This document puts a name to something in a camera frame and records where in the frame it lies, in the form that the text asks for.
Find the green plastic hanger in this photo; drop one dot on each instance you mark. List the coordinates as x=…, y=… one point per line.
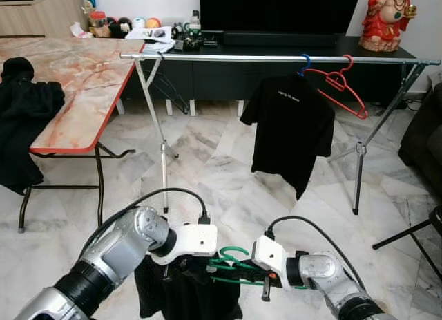
x=233, y=249

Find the black long garment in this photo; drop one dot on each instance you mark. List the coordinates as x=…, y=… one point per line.
x=179, y=292

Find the red plastic hanger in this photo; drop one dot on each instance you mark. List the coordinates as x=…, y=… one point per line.
x=334, y=79

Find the blue plastic hanger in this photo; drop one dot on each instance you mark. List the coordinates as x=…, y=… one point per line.
x=301, y=70

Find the black printed t-shirt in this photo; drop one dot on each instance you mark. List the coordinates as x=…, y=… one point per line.
x=290, y=126

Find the black tv console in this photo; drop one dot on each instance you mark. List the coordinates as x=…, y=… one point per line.
x=221, y=81

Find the metal clothes rack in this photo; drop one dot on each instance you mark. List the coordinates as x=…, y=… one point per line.
x=228, y=57

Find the marble top folding table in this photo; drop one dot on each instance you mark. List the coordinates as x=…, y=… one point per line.
x=76, y=85

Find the black electronics clutter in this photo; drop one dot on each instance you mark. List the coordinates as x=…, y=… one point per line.
x=181, y=38

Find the black clothes pile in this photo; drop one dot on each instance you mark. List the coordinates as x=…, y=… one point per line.
x=27, y=119

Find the white paper stack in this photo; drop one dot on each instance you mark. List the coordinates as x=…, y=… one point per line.
x=148, y=38

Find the green label bottle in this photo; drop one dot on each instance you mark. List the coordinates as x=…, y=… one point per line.
x=195, y=30

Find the black soundbar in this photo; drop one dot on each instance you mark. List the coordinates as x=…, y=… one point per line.
x=276, y=39

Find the orange round ball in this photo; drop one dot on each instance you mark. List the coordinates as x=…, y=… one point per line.
x=152, y=23

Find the white round ball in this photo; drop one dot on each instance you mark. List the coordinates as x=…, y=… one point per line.
x=138, y=23

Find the red lid jar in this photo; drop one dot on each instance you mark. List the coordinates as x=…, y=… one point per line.
x=99, y=24

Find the black flat television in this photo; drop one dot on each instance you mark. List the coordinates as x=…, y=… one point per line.
x=276, y=9

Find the pink tissue box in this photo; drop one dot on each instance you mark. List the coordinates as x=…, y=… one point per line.
x=81, y=31

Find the red buddha statue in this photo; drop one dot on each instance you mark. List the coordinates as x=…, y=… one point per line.
x=387, y=23

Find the light wooden cabinet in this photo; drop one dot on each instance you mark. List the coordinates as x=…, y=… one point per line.
x=41, y=16

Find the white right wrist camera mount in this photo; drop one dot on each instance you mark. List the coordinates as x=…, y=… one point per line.
x=269, y=252

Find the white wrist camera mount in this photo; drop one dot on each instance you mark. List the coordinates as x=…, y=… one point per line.
x=193, y=238
x=269, y=252

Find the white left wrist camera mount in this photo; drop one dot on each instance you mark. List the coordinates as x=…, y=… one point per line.
x=193, y=238

